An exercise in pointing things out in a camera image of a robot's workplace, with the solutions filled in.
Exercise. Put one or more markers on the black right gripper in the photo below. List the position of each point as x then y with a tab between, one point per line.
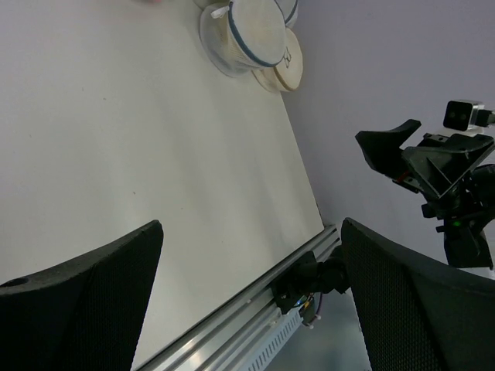
457	188

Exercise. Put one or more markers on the white mesh bag blue trim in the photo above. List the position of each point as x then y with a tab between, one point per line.
290	10

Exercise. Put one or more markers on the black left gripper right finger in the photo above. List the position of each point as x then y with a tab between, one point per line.
415	312

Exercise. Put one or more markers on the beige laundry bag near right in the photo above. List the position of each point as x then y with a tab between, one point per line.
287	75

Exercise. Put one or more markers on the white mesh bag blue zipper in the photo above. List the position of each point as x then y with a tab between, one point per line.
241	36

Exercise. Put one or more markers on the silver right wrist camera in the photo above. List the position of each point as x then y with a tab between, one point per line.
461	115

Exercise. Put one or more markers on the white slotted cable duct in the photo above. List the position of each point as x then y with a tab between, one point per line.
264	347

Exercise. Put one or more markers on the aluminium front rail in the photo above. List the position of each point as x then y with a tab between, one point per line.
220	337

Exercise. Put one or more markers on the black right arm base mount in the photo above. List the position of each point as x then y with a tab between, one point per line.
308	276

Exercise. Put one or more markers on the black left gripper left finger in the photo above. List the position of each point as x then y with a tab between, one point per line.
84	314

